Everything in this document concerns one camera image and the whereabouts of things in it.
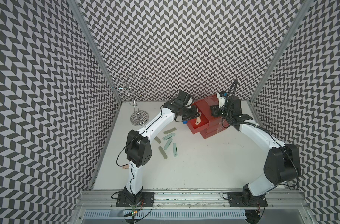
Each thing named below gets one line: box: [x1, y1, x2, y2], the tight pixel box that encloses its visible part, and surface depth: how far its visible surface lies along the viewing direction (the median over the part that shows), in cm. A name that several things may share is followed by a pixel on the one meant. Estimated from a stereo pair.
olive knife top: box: [163, 127, 178, 135], surface depth 99 cm
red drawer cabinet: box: [186, 94, 230, 140], surface depth 87 cm
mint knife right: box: [172, 142, 178, 158], surface depth 93 cm
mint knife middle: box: [163, 137, 173, 150], surface depth 95 cm
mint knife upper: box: [162, 133, 176, 141], surface depth 98 cm
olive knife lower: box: [158, 146, 168, 160], surface depth 91 cm
